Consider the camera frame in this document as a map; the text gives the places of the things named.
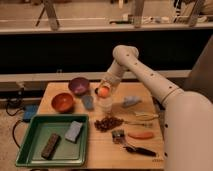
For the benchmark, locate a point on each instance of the yellow tongs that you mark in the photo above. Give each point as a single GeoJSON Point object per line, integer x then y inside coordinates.
{"type": "Point", "coordinates": [146, 116]}

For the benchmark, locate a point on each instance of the grey blue sponge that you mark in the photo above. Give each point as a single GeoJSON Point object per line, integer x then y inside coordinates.
{"type": "Point", "coordinates": [73, 131]}

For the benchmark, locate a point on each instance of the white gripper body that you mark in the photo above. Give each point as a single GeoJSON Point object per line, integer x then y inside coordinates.
{"type": "Point", "coordinates": [111, 81]}

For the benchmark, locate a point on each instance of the dark brown sponge block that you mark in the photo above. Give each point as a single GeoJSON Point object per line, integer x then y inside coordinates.
{"type": "Point", "coordinates": [50, 146]}

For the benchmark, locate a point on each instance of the white paper cup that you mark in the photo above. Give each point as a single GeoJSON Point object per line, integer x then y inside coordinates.
{"type": "Point", "coordinates": [105, 105]}

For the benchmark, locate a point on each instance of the blue cloth piece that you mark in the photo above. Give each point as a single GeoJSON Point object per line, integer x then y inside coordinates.
{"type": "Point", "coordinates": [87, 101]}

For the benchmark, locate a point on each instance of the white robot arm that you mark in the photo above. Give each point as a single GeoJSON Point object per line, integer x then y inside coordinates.
{"type": "Point", "coordinates": [188, 134]}

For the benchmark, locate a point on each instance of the purple bowl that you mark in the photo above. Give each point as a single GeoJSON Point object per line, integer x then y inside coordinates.
{"type": "Point", "coordinates": [79, 85]}

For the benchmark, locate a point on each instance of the orange bowl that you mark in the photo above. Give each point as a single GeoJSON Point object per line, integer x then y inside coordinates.
{"type": "Point", "coordinates": [62, 102]}

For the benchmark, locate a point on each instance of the wooden board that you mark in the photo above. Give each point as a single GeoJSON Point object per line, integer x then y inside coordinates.
{"type": "Point", "coordinates": [102, 153]}

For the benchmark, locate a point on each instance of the small metal cup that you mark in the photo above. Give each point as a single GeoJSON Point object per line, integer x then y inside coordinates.
{"type": "Point", "coordinates": [96, 90]}

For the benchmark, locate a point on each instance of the grey toy elephant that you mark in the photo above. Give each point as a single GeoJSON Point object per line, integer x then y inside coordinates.
{"type": "Point", "coordinates": [130, 101]}

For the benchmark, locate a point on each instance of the orange carrot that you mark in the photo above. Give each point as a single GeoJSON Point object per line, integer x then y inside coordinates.
{"type": "Point", "coordinates": [141, 135]}

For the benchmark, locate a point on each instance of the green plastic tray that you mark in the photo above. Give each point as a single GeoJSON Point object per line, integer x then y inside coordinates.
{"type": "Point", "coordinates": [67, 153]}

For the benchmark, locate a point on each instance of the orange apple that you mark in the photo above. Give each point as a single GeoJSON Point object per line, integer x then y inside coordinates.
{"type": "Point", "coordinates": [103, 92]}

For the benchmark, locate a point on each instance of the brown grape bunch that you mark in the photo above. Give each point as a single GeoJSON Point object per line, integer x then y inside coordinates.
{"type": "Point", "coordinates": [107, 123]}

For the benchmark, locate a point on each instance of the blue box on floor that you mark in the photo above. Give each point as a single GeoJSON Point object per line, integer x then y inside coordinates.
{"type": "Point", "coordinates": [30, 111]}

